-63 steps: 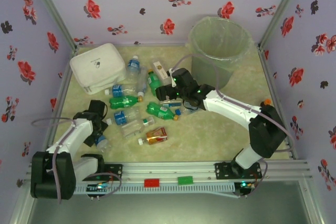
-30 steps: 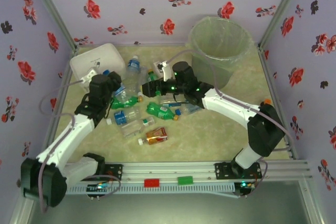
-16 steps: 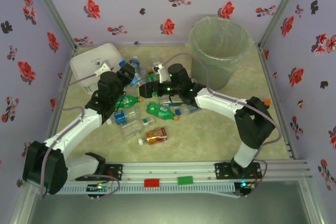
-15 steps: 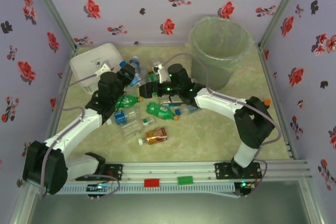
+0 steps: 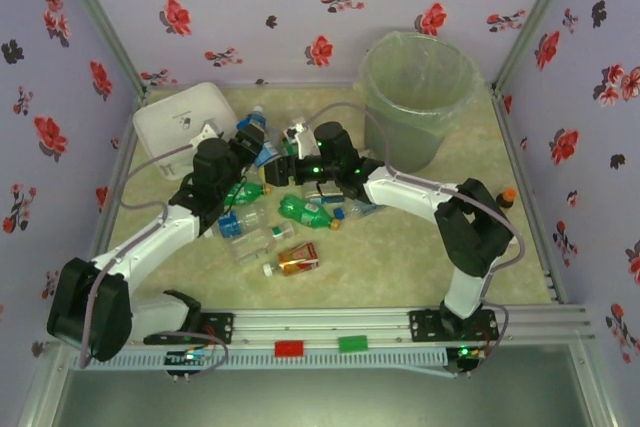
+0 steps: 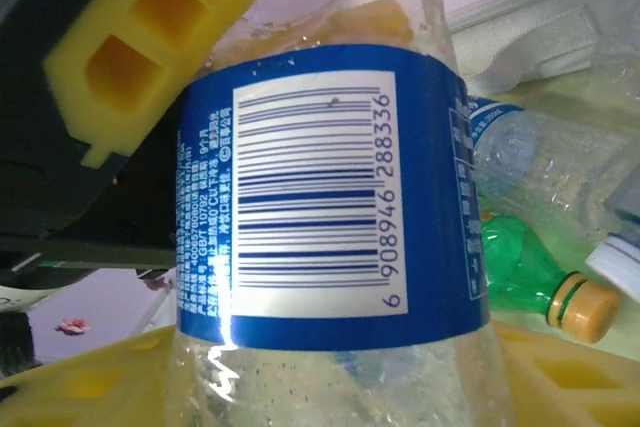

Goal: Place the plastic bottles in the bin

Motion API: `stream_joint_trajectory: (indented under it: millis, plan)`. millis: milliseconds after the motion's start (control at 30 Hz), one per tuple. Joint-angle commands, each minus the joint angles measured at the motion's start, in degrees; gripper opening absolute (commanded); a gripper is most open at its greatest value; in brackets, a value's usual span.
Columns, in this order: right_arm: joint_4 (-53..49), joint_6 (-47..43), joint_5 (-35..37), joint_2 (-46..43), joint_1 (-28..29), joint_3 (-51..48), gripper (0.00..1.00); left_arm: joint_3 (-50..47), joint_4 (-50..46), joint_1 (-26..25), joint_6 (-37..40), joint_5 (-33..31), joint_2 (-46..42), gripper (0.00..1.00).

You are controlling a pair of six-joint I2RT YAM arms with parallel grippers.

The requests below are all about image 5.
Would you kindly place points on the blue label water bottle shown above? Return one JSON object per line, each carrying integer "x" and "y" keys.
{"x": 257, "y": 117}

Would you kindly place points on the green soda bottle yellow cap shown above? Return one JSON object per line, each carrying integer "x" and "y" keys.
{"x": 305, "y": 212}

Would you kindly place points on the clear squashed plastic bottle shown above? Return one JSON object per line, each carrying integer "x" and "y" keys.
{"x": 360, "y": 208}

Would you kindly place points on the clear bottle blue label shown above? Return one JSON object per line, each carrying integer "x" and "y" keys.
{"x": 230, "y": 224}

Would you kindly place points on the clear bottle green white cap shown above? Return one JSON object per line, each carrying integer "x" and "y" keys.
{"x": 250, "y": 247}

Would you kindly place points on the red orange label tea bottle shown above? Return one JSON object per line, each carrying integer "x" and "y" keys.
{"x": 300, "y": 257}

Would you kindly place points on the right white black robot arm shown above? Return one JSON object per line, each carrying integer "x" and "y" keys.
{"x": 410, "y": 192}

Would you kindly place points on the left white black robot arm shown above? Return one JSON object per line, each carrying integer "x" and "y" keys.
{"x": 150, "y": 242}

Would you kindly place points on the bin with green liner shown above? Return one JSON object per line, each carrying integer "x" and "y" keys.
{"x": 400, "y": 147}

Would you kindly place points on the white lidded plastic container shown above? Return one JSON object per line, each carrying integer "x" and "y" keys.
{"x": 170, "y": 117}

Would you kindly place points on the red block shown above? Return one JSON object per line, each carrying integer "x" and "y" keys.
{"x": 290, "y": 349}

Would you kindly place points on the brown bottle orange cap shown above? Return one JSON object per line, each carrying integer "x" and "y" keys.
{"x": 507, "y": 197}

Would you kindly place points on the green block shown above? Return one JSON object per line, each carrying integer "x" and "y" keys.
{"x": 353, "y": 344}

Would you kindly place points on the circuit board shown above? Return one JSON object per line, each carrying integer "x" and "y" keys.
{"x": 465, "y": 354}
{"x": 187, "y": 357}

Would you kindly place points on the grey metal sheet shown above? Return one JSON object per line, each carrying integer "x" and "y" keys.
{"x": 320, "y": 397}

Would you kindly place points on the aluminium side rail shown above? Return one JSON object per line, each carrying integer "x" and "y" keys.
{"x": 512, "y": 142}
{"x": 106, "y": 227}

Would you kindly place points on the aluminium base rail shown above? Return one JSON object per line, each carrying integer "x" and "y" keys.
{"x": 320, "y": 324}

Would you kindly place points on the aluminium frame post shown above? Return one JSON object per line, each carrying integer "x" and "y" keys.
{"x": 540, "y": 7}
{"x": 95, "y": 12}

